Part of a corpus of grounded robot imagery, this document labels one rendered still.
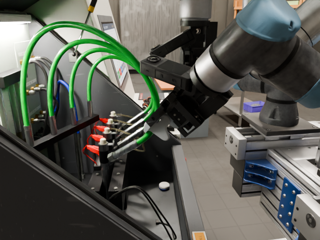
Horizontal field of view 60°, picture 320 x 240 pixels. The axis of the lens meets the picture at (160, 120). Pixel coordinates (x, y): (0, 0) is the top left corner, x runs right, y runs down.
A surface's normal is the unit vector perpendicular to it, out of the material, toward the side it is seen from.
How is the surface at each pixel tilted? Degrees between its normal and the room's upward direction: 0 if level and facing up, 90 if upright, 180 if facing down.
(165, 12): 90
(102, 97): 90
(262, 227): 0
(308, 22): 72
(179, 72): 18
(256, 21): 87
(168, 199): 0
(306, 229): 90
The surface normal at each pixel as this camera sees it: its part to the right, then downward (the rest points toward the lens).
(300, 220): -0.99, 0.05
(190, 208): 0.00, -0.94
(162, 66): 0.04, -0.79
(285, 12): 0.49, -0.49
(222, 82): -0.13, 0.77
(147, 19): 0.15, 0.33
